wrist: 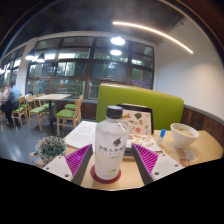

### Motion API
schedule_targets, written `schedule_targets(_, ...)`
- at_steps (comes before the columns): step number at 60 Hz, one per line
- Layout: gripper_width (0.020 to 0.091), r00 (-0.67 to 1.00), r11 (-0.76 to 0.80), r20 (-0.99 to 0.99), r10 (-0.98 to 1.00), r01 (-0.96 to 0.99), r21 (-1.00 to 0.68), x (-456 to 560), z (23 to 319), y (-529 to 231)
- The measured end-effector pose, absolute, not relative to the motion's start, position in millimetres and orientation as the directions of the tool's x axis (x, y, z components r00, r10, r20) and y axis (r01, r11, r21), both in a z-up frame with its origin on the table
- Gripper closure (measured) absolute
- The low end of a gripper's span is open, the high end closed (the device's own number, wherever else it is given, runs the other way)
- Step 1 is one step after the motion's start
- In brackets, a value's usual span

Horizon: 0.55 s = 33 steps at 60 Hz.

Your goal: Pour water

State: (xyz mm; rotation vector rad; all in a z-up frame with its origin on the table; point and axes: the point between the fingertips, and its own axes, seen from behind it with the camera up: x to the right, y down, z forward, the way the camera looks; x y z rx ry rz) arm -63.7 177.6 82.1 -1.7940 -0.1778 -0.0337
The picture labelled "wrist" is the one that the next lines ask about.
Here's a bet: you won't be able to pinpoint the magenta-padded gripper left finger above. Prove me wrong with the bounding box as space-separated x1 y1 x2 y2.
43 143 94 186

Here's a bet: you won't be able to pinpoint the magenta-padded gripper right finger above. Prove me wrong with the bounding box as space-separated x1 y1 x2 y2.
130 143 185 186

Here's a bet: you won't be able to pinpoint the clear black-capped water bottle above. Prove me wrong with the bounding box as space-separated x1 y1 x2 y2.
94 105 130 181

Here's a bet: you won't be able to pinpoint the speckled green-white mug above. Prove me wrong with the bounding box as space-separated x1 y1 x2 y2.
29 135 68 168

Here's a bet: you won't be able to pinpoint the small white packet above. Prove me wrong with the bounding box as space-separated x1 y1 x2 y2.
182 149 200 164

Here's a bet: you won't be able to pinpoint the small blue-capped white tube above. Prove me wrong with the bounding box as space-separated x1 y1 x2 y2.
156 128 167 146

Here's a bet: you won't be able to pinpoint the colourful printed sticker sheet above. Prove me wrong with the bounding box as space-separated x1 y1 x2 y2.
125 133 162 153

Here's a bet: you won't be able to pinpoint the white bowl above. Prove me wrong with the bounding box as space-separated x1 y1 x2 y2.
170 122 200 149

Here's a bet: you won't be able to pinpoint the white printed paper sheets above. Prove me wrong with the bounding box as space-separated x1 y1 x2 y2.
63 120 98 149

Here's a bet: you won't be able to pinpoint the group of green-seated wooden chairs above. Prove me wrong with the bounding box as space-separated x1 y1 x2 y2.
11 94 84 136

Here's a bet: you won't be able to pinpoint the green upholstered bench backrest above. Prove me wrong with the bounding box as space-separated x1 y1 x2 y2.
95 83 185 132

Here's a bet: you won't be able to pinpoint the light wooden dining table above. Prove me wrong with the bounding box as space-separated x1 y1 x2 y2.
33 93 73 126

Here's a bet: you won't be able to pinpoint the person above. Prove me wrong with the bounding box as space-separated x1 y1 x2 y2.
0 80 22 127
0 84 8 104

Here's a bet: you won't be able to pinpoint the black cone pendant lamp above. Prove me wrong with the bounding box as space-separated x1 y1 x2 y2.
35 52 46 64
24 49 36 62

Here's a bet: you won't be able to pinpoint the round white ceiling lamp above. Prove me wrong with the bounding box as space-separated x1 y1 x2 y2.
110 35 127 47

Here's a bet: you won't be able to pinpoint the long curved ceiling light strip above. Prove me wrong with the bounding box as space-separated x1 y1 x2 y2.
112 20 194 55

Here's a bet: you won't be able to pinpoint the dark-framed window wall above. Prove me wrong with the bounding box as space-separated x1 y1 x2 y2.
0 36 155 101

